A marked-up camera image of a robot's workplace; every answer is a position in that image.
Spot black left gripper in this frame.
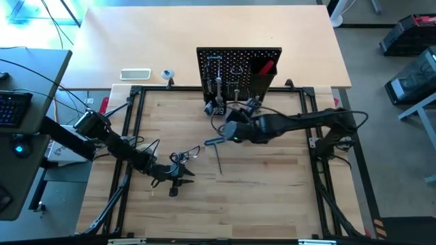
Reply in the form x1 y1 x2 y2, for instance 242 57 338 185
149 162 196 187

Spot clear black-framed safety glasses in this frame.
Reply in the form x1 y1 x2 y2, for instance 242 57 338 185
169 145 202 165

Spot blue T-handle hex key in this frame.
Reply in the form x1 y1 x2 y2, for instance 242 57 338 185
203 136 227 176

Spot red utility knife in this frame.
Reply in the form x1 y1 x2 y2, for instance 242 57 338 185
258 60 275 76

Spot black pegboard bin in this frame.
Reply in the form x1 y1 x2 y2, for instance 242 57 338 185
250 58 278 102

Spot black perforated pegboard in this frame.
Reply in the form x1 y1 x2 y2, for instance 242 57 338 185
196 46 283 103

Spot pair of hanging wrenches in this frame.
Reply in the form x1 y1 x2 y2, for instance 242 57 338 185
206 56 223 90

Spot white rectangular tray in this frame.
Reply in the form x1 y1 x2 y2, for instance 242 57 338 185
119 68 152 81

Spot black diagonal support beam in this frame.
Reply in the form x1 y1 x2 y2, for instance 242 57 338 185
40 117 98 163

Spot white cardboard box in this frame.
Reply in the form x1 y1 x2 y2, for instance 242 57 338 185
46 125 103 163

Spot black mouse with blue light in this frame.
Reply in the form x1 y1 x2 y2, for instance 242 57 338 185
9 134 33 160

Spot dark grey equipment case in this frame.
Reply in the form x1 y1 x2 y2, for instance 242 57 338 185
384 46 436 105

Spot black computer keyboard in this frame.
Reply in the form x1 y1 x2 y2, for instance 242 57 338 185
0 90 33 129

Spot black case with red lid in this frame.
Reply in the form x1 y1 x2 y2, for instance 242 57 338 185
379 13 436 57

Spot grey office desk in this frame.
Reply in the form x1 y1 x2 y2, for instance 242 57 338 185
0 47 73 222

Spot black aluminium table frame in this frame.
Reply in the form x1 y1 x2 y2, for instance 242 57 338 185
76 78 367 245

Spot white pedestal base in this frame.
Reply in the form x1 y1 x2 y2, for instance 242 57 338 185
326 0 357 29

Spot grey metal table frame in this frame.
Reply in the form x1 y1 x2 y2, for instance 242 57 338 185
397 91 436 184

